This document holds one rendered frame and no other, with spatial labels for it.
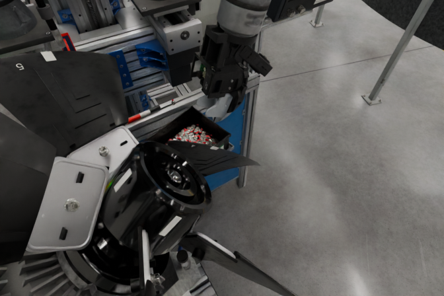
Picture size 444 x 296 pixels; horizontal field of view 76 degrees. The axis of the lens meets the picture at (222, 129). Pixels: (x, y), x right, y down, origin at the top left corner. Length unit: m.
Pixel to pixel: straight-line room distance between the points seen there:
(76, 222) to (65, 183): 0.04
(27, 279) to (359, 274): 1.50
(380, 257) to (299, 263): 0.41
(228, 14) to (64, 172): 0.31
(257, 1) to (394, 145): 1.84
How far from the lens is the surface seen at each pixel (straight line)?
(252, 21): 0.47
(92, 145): 0.44
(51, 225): 0.34
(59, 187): 0.33
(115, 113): 0.46
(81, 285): 0.39
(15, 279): 0.42
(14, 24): 1.07
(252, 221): 1.65
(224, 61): 0.50
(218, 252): 0.39
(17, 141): 0.31
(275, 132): 1.98
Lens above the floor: 1.53
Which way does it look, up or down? 51 degrees down
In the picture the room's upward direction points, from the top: straight up
